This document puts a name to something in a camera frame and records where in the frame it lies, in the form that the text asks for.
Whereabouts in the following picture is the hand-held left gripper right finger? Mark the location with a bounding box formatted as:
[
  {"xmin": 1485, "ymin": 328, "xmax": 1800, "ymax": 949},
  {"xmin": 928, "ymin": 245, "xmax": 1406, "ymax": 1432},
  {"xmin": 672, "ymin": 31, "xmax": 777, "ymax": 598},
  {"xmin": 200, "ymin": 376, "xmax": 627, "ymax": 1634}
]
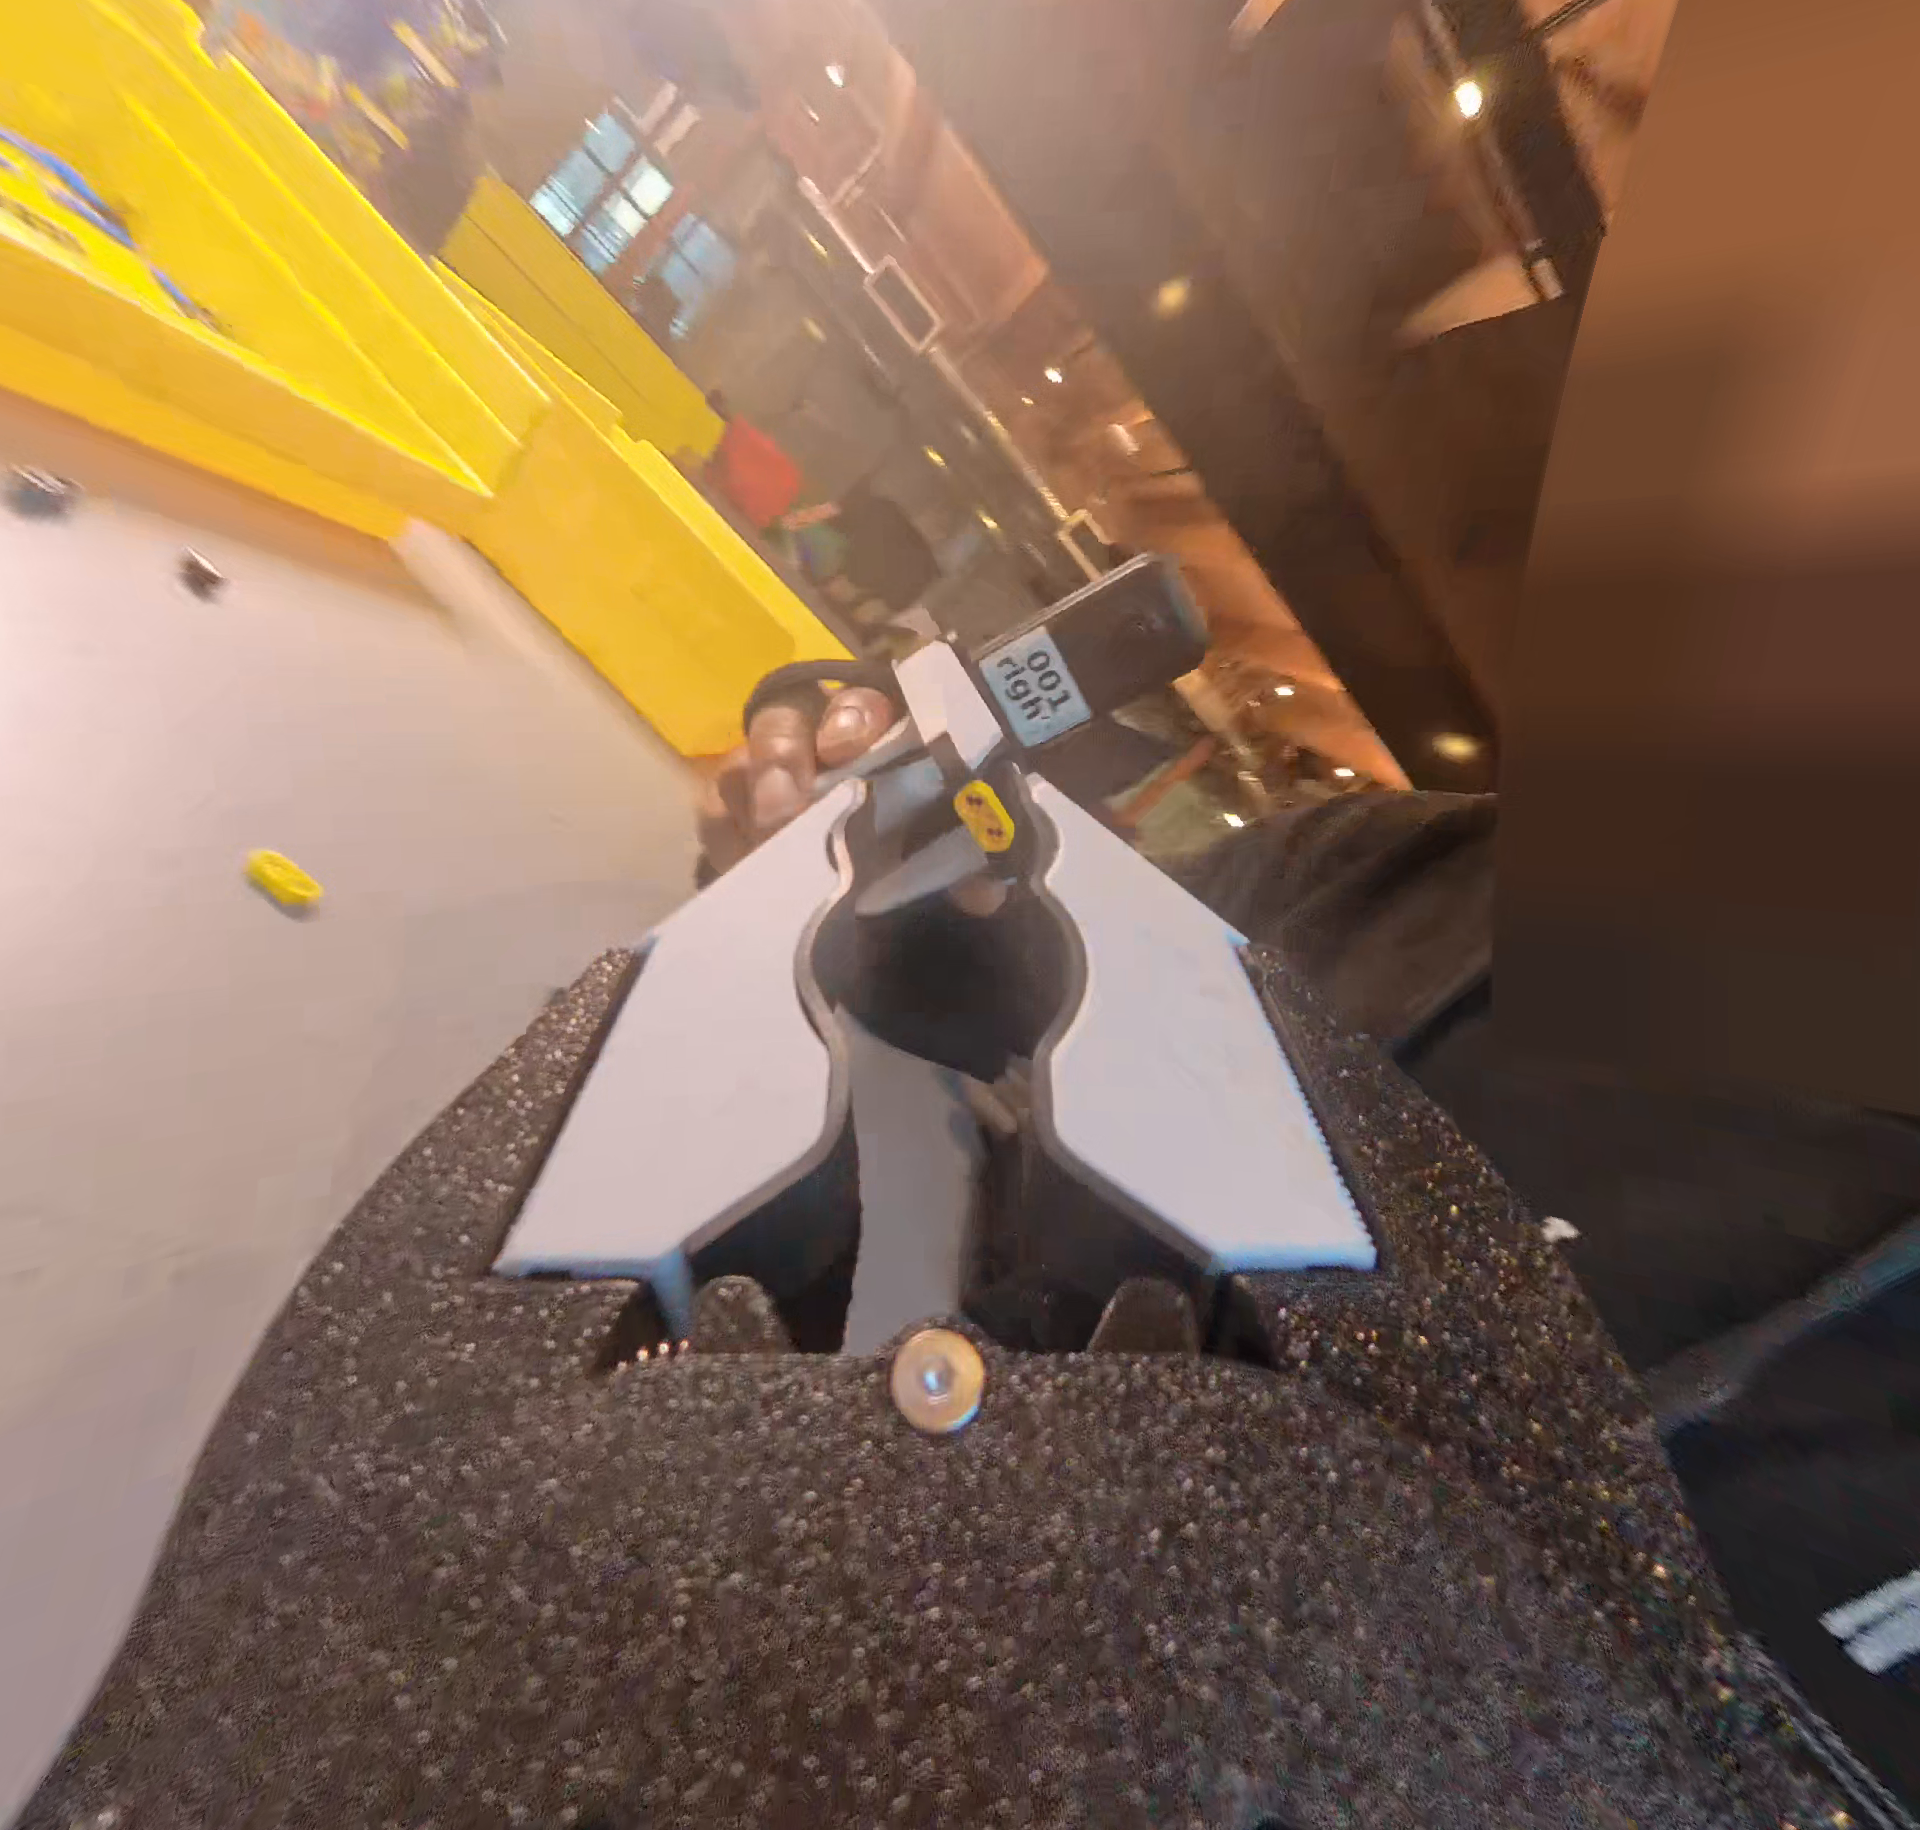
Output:
[{"xmin": 1019, "ymin": 778, "xmax": 1380, "ymax": 1278}]

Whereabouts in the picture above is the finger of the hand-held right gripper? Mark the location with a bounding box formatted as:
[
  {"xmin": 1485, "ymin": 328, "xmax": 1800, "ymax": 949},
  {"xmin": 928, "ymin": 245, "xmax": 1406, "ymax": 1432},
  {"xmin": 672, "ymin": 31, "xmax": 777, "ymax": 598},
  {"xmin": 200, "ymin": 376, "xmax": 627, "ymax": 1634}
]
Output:
[
  {"xmin": 852, "ymin": 770, "xmax": 978, "ymax": 920},
  {"xmin": 891, "ymin": 639, "xmax": 1007, "ymax": 784}
]

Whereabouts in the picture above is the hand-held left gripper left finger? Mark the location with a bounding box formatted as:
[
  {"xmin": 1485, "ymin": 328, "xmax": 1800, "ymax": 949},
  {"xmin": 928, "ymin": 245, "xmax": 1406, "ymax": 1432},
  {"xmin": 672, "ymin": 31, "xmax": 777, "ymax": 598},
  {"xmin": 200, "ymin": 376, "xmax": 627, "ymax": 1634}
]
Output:
[{"xmin": 492, "ymin": 784, "xmax": 864, "ymax": 1292}]

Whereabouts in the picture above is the grey desk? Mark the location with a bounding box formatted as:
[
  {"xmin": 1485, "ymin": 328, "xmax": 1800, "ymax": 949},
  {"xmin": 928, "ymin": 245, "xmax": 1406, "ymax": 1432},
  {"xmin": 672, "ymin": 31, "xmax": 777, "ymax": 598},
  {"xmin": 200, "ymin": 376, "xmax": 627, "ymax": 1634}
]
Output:
[{"xmin": 0, "ymin": 390, "xmax": 843, "ymax": 1788}]

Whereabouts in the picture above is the person's right hand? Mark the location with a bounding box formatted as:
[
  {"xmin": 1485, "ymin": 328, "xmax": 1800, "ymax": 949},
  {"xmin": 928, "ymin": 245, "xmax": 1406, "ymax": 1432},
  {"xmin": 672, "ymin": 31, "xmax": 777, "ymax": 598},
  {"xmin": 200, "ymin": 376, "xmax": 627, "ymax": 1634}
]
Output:
[{"xmin": 702, "ymin": 692, "xmax": 903, "ymax": 879}]

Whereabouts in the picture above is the empty yellow plastic bin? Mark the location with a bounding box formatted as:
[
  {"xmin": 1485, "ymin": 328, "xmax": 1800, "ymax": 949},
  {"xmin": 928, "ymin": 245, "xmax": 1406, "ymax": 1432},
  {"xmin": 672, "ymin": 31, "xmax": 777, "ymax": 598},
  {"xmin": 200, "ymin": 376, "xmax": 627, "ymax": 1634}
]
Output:
[
  {"xmin": 392, "ymin": 405, "xmax": 859, "ymax": 762},
  {"xmin": 437, "ymin": 179, "xmax": 724, "ymax": 469}
]

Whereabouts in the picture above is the yellow bin with small pieces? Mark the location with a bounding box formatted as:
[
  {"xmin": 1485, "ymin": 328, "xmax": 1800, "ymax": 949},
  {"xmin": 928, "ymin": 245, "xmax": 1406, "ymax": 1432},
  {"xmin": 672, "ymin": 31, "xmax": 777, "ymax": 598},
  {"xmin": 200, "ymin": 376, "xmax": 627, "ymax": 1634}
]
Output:
[{"xmin": 0, "ymin": 0, "xmax": 557, "ymax": 542}]

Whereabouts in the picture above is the robot kit cardboard box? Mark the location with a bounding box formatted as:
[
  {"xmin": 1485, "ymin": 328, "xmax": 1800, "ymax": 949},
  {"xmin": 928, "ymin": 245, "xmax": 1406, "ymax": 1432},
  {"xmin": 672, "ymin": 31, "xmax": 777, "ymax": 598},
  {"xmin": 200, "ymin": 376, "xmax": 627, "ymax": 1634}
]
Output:
[{"xmin": 156, "ymin": 0, "xmax": 510, "ymax": 197}]

